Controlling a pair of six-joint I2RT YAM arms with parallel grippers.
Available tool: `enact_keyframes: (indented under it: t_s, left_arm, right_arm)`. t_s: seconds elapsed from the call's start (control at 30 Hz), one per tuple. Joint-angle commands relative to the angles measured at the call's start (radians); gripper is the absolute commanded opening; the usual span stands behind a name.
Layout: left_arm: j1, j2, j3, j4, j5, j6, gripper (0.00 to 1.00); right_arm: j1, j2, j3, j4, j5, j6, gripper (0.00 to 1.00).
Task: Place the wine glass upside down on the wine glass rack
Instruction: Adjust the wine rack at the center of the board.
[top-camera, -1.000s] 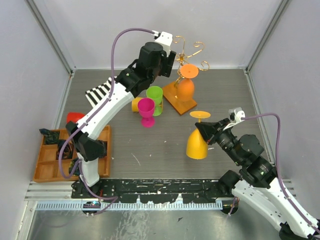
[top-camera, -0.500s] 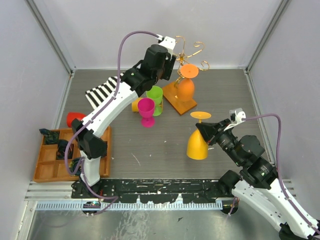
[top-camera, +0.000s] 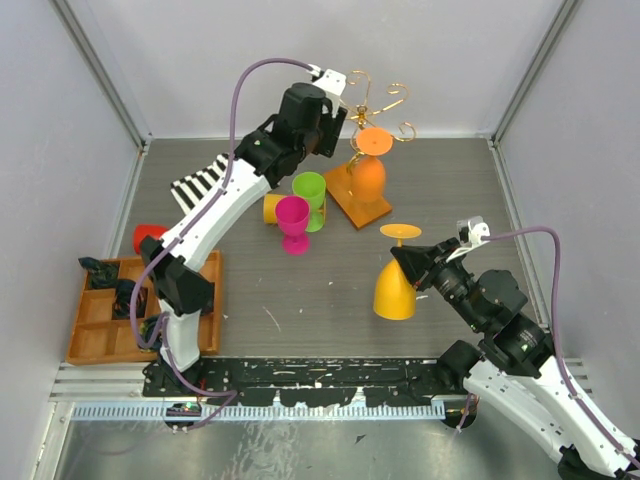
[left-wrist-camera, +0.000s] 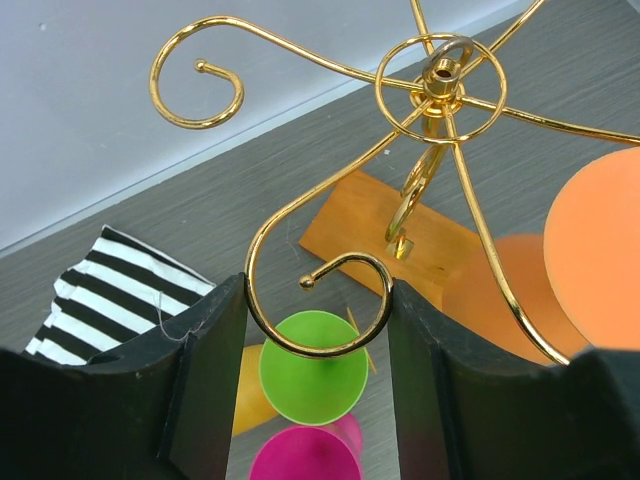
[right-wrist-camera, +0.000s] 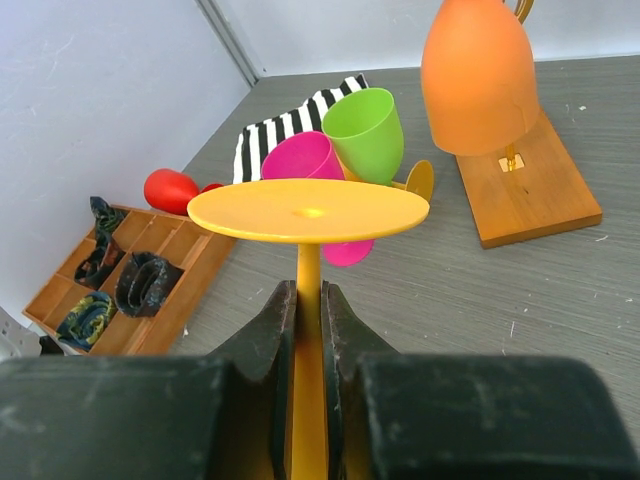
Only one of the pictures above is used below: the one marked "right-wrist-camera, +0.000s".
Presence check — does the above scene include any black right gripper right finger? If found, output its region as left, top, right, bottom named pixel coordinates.
left=321, top=282, right=639, bottom=479

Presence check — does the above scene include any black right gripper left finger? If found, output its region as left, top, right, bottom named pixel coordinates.
left=1, top=281, right=297, bottom=479

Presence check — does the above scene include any yellow-orange plastic wine glass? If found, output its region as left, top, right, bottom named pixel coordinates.
left=187, top=179, right=430, bottom=479

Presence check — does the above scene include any gold wire wine glass rack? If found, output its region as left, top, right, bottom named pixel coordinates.
left=453, top=0, right=604, bottom=250

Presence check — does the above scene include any orange plastic wine glass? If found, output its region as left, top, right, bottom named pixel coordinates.
left=421, top=0, right=540, bottom=156

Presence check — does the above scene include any red plastic wine glass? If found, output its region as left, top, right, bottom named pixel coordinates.
left=143, top=168, right=223, bottom=216

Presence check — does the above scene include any yellow plastic wine glass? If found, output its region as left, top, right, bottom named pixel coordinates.
left=339, top=154, right=436, bottom=204

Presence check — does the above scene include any magenta plastic wine glass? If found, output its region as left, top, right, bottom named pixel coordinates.
left=261, top=131, right=374, bottom=267

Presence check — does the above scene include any green plastic wine glass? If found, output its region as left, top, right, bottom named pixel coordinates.
left=321, top=87, right=404, bottom=186

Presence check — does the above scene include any rolled dark blue-floral tie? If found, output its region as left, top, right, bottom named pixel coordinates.
left=115, top=251, right=184, bottom=317

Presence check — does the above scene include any rolled blue-yellow tie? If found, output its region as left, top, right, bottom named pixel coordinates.
left=56, top=291, right=117, bottom=352

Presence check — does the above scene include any wooden compartment tray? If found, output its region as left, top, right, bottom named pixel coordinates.
left=23, top=206, right=234, bottom=355

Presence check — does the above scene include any rolled dark orange-floral tie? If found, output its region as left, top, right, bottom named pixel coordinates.
left=74, top=196, right=126, bottom=290

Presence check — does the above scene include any black white striped cloth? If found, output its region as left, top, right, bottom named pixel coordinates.
left=232, top=73, right=369, bottom=184

